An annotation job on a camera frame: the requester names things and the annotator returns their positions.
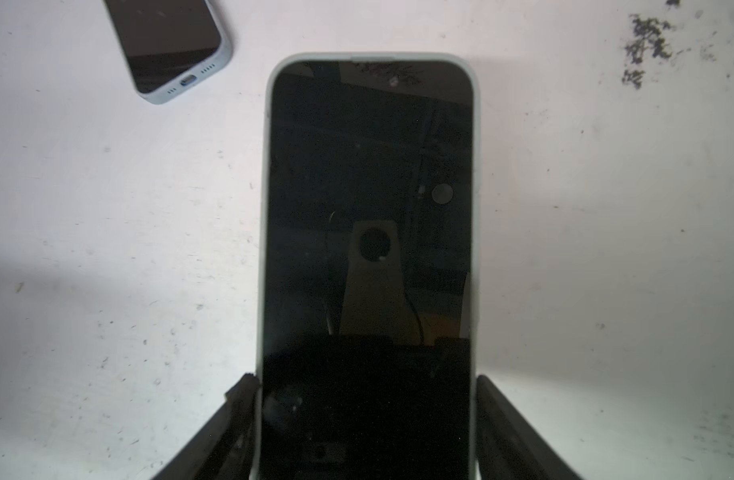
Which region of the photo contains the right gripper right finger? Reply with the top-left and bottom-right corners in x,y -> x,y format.
476,375 -> 580,480

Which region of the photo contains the light blue phone case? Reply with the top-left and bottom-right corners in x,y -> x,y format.
249,51 -> 481,480

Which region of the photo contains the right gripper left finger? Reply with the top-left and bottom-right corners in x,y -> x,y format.
154,373 -> 261,480

